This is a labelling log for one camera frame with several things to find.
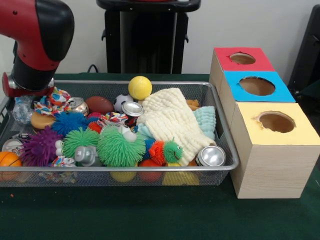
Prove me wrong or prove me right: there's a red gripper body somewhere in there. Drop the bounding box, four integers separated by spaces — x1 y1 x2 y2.
1 72 55 98

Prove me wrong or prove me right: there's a purple spiky ball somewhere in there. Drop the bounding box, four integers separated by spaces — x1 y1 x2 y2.
20 126 64 167

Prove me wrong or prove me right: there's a brown toy football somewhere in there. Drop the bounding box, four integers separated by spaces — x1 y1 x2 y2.
85 96 115 115

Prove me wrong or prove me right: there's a green spiky ball with eyes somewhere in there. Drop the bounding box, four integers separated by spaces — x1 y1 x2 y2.
97 125 147 168

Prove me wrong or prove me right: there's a cream knitted cloth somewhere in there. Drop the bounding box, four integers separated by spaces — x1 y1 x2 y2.
136 87 217 167

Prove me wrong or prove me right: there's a bag of coloured spiky balls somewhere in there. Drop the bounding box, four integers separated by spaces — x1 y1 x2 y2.
144 140 184 167

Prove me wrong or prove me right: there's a mint green cloth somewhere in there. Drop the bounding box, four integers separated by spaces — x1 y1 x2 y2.
133 106 218 143

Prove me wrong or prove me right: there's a clear mesh bin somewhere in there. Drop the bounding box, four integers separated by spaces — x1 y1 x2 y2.
0 79 240 187

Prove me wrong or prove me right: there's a wooden box with three holes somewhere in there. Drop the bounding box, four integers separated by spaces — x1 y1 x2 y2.
209 47 320 200

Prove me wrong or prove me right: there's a blue spiky ball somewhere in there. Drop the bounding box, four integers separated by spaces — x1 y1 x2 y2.
51 111 89 137

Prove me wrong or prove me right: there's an orange fruit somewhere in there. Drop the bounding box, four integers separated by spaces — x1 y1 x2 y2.
0 151 23 181

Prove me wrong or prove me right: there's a plain green spiky ball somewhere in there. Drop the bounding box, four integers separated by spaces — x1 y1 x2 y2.
62 127 101 160

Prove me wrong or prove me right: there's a yellow ball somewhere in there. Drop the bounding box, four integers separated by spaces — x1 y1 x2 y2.
128 76 153 101

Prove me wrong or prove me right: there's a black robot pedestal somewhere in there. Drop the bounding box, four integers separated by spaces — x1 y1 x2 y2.
96 0 202 75

